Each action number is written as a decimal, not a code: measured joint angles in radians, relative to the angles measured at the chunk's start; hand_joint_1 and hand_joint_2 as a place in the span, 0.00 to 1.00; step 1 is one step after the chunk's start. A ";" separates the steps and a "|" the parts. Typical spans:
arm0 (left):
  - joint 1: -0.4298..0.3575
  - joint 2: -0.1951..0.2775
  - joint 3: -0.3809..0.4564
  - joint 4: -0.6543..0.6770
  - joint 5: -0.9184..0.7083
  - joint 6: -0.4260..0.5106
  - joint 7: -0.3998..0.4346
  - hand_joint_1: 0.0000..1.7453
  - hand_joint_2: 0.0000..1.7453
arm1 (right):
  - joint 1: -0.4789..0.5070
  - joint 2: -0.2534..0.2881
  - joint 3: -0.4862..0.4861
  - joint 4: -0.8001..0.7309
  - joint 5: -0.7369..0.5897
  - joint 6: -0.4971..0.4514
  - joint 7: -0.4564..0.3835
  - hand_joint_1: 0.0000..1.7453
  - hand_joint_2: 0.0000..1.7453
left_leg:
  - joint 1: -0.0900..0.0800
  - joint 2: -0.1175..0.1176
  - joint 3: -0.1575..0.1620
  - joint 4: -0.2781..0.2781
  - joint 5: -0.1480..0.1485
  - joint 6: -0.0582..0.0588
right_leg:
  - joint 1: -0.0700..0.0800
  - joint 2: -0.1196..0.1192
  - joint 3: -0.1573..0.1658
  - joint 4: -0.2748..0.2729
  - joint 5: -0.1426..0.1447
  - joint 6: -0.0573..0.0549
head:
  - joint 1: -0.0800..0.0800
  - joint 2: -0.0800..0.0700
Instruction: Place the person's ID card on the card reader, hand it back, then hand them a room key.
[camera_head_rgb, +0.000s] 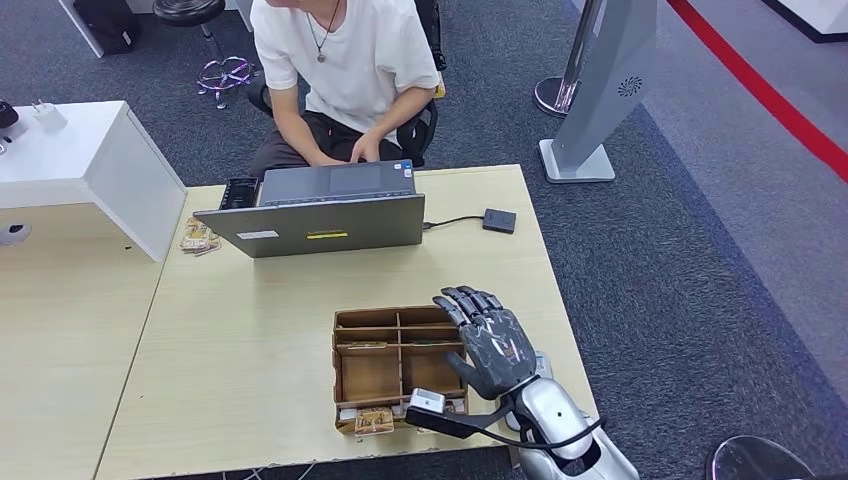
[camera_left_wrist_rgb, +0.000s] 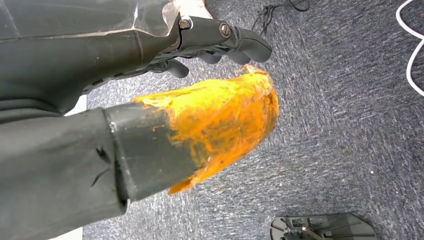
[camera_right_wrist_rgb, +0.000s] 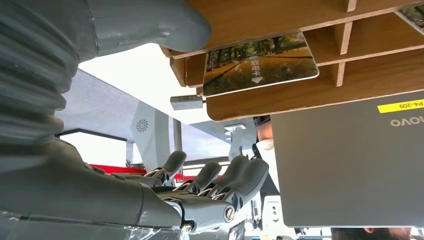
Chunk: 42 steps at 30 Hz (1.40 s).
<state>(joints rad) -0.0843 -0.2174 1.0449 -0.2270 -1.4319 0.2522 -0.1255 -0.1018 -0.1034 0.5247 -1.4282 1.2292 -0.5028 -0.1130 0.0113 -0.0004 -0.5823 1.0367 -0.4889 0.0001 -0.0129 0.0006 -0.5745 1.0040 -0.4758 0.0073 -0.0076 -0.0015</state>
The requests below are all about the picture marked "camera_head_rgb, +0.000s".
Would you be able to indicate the brown printed room key card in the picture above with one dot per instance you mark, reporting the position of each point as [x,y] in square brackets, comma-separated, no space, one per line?
[374,422]

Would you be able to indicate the red barrier belt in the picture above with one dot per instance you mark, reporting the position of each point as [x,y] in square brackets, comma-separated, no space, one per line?
[762,89]

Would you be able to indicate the person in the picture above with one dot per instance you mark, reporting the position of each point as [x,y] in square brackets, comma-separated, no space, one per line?
[358,60]

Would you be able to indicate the person's right forearm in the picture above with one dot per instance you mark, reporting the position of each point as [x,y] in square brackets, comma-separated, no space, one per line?
[295,132]

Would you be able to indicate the black stool with chrome base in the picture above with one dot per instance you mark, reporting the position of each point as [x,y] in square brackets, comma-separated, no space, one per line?
[189,10]

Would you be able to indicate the chrome stanchion post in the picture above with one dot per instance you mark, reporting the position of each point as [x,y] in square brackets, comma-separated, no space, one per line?
[563,93]

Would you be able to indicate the white platform with black edge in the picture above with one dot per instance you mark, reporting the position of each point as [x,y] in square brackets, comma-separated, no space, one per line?
[818,13]

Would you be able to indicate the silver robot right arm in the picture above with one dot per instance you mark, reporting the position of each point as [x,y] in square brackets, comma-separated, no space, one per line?
[556,414]

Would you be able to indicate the white card reader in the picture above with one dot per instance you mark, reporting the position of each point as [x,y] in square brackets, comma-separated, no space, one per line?
[544,366]

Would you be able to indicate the wooden card organizer box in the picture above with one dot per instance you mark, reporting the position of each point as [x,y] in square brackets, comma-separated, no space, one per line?
[371,378]

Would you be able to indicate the white cabinet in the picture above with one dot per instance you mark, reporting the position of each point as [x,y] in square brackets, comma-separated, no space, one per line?
[86,166]

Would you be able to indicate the small black object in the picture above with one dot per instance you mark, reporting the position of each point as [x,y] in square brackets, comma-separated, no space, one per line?
[6,114]

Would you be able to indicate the grey kiosk stand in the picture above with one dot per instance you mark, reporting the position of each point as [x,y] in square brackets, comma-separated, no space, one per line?
[609,86]

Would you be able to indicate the black office chair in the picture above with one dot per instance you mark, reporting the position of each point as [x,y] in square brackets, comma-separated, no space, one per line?
[417,136]

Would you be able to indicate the round metal stanchion base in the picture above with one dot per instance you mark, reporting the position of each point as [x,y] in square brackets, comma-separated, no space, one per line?
[755,460]

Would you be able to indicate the white charger plug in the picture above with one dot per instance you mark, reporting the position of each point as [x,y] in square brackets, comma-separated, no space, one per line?
[49,116]

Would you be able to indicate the small black hub box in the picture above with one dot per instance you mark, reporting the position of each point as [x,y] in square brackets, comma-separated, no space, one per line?
[499,220]

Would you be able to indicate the grey laptop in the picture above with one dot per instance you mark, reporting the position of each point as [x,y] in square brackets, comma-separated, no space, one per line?
[285,228]

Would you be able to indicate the stack of brown key cards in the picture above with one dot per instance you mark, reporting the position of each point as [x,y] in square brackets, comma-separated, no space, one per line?
[199,238]

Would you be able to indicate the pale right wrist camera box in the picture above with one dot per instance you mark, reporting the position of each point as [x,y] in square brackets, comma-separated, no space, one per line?
[427,401]

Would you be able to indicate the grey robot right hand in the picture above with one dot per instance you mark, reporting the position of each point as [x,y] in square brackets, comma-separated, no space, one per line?
[497,351]

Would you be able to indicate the white round object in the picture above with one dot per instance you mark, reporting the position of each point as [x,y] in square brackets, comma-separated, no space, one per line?
[13,234]

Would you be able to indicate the person's left hand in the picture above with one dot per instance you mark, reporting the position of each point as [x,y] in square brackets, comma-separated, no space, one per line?
[366,149]

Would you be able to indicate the black bag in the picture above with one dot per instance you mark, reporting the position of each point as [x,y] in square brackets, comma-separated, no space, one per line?
[109,23]

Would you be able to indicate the person's left forearm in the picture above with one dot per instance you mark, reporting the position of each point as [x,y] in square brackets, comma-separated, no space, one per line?
[404,112]

